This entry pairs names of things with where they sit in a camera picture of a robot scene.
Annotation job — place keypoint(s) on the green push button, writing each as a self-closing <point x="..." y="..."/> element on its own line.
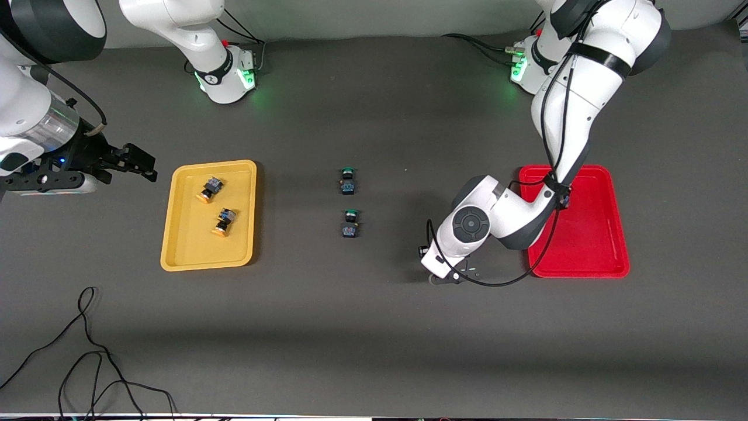
<point x="348" y="186"/>
<point x="349" y="229"/>

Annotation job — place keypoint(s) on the red plastic tray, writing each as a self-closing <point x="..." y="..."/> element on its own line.
<point x="590" y="234"/>

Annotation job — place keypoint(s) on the dark grey table mat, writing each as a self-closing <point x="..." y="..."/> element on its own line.
<point x="374" y="327"/>

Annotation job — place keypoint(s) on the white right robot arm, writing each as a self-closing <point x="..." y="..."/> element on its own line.
<point x="193" y="29"/>

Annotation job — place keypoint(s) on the yellow push button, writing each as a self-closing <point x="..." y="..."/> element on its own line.
<point x="211" y="187"/>
<point x="225" y="219"/>

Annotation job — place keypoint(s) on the yellow plastic tray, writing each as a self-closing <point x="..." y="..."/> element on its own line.
<point x="193" y="245"/>

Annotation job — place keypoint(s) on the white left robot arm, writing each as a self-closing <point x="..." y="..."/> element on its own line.
<point x="473" y="225"/>

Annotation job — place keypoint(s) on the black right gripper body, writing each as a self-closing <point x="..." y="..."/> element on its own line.
<point x="89" y="153"/>

